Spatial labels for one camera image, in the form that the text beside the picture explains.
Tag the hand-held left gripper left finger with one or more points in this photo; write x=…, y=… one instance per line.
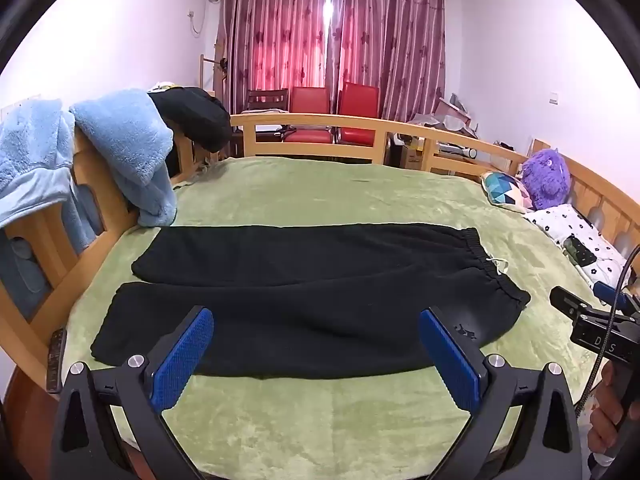
x=181, y=360

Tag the wooden rack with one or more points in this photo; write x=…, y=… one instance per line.
x=215, y=67

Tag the red floral curtain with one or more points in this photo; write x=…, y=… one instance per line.
x=395, y=35
x=272, y=30

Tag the black object on pillow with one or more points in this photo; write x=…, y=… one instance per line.
x=580, y=251

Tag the dark wooden chair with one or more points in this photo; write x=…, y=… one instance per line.
x=267, y=99

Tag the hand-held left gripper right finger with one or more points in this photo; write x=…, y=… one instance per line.
x=450, y=360

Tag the cardboard box clutter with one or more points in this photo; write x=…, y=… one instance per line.
x=447, y=115

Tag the dark rectangular object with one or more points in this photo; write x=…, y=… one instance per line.
x=56, y=360

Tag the white flower print pillow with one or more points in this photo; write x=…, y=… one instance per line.
x=555, y=222

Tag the green fleece blanket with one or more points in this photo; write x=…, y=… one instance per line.
x=325, y=192

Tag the red chair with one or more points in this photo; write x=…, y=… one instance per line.
x=358, y=100
x=309, y=100

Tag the wooden bed frame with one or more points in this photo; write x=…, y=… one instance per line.
x=310, y=121

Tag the purple plush toy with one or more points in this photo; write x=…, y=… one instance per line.
x=546, y=177

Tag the geometric patterned cushion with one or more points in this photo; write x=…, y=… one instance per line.
x=502, y=187

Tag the black garment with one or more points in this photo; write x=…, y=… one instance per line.
x=192, y=112

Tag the black pants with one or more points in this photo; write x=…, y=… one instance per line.
x=300, y=285

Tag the person's right hand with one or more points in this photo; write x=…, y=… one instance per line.
x=607, y=410

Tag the light blue fleece garment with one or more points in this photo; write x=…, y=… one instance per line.
x=30, y=140
x=130, y=145

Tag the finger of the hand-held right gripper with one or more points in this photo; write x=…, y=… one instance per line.
x=607, y=294
x=567, y=302

